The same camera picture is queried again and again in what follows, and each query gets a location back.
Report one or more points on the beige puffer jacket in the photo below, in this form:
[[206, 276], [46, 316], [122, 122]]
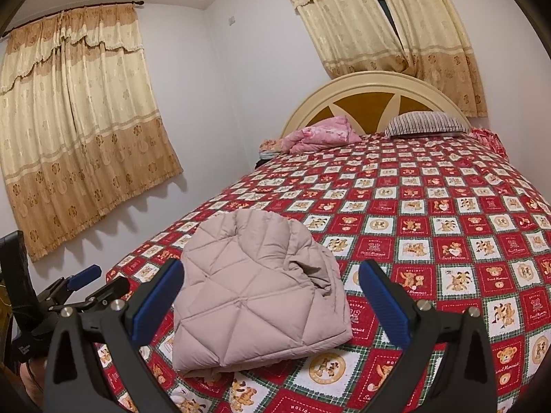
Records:
[[241, 292]]

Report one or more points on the red striped cloth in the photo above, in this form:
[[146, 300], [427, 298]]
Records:
[[488, 140]]

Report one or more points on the dark curtain rod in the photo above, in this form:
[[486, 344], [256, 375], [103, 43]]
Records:
[[129, 4]]

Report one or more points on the pink floral blanket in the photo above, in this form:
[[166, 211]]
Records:
[[323, 135]]

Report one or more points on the striped pillow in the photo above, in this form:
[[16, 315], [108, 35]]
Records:
[[426, 124]]

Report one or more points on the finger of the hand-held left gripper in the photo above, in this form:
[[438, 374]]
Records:
[[112, 288], [86, 276]]

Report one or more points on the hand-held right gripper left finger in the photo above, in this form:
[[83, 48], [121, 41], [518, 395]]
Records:
[[157, 305]]

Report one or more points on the small floral folded cloth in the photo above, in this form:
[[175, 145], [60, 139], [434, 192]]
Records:
[[271, 145]]

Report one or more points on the wide cream floral curtain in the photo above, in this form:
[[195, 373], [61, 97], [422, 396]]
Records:
[[86, 116]]

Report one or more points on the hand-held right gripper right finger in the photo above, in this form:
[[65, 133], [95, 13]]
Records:
[[383, 305]]

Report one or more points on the bed with red patchwork bedspread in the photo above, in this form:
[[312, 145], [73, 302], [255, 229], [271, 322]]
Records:
[[430, 206]]

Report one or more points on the cream wooden headboard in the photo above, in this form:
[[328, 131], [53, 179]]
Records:
[[370, 81]]

